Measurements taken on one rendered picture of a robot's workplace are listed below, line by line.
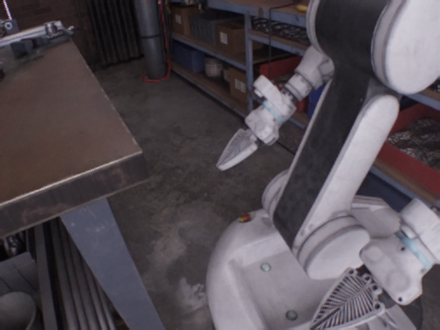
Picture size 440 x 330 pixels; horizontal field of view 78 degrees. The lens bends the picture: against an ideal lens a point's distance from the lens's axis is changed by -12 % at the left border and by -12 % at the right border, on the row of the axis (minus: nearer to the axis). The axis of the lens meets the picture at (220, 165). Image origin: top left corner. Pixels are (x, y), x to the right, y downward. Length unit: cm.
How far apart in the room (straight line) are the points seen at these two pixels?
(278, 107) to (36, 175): 54
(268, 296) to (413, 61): 67
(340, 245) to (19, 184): 53
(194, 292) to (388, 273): 89
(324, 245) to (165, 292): 81
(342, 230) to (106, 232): 43
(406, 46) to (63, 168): 45
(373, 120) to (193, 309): 94
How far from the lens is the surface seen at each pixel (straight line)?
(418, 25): 45
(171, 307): 123
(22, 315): 132
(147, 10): 303
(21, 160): 44
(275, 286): 90
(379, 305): 51
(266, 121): 73
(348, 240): 62
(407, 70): 46
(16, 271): 138
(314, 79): 75
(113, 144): 39
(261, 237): 91
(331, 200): 58
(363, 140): 54
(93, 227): 54
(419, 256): 47
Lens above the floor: 107
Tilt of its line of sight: 37 degrees down
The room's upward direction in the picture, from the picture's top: 5 degrees counter-clockwise
